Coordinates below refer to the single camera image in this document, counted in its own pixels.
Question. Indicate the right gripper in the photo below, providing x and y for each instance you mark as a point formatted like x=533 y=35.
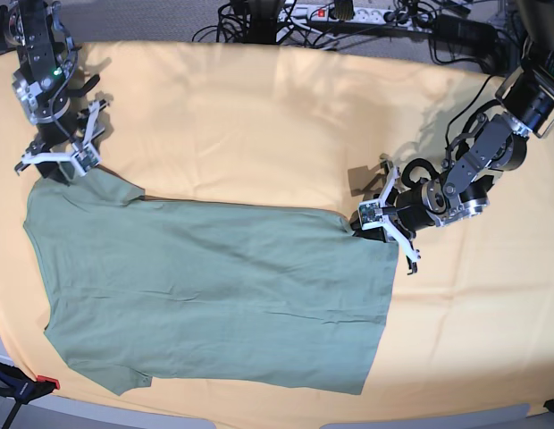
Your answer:
x=59 y=137

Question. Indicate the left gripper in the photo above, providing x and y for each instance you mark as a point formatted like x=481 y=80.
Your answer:
x=412 y=215

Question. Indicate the green T-shirt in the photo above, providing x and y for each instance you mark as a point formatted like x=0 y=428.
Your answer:
x=144 y=288

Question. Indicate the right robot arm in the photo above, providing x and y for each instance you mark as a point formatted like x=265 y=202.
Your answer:
x=48 y=59

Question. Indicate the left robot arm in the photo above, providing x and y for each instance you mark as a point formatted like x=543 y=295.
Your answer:
x=494 y=138

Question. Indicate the yellow tablecloth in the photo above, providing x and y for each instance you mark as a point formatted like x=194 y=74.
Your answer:
x=473 y=329

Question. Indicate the blue and red clamp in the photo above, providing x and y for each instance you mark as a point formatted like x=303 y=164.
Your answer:
x=16 y=385

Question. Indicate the black power adapter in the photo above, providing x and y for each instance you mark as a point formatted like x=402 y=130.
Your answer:
x=463 y=32

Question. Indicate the white power strip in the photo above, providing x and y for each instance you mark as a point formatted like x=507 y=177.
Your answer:
x=325 y=13

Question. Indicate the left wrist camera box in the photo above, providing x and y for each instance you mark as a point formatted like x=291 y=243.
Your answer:
x=370 y=214

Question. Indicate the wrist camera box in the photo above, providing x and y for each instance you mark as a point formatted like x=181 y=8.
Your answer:
x=86 y=159
x=370 y=214

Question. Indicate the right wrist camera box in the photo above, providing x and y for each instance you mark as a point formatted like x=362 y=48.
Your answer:
x=86 y=159

